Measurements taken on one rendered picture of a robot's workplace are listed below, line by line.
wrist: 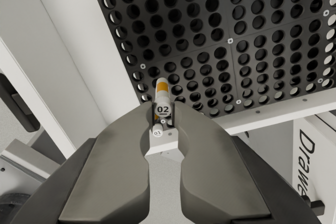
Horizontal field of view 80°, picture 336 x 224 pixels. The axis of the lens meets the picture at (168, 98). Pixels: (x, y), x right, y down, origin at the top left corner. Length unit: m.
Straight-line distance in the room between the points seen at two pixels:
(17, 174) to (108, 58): 0.39
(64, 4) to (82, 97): 0.11
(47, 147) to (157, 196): 1.35
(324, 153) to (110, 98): 0.32
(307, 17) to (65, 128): 0.27
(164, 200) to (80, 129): 1.70
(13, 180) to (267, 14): 0.59
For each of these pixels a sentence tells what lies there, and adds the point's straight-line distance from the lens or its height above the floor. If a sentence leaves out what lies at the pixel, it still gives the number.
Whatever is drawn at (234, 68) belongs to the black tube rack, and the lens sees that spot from 0.23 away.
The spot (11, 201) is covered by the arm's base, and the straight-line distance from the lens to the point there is 0.63.
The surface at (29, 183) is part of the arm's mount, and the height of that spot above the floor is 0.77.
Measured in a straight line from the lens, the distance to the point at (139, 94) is 0.23.
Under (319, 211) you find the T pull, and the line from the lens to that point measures 0.45.
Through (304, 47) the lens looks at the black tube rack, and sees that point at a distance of 0.26.
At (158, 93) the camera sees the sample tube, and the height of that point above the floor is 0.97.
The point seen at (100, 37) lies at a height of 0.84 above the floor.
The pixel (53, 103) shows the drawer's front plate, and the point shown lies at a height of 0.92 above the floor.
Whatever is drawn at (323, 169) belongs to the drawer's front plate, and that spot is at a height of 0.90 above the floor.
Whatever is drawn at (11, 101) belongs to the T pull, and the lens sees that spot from 0.27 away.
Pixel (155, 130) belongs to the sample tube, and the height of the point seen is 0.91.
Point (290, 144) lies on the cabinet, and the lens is 0.52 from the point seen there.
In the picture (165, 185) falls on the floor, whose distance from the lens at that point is 1.78.
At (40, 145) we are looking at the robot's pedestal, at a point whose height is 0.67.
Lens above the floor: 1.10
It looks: 61 degrees down
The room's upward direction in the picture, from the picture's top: 175 degrees clockwise
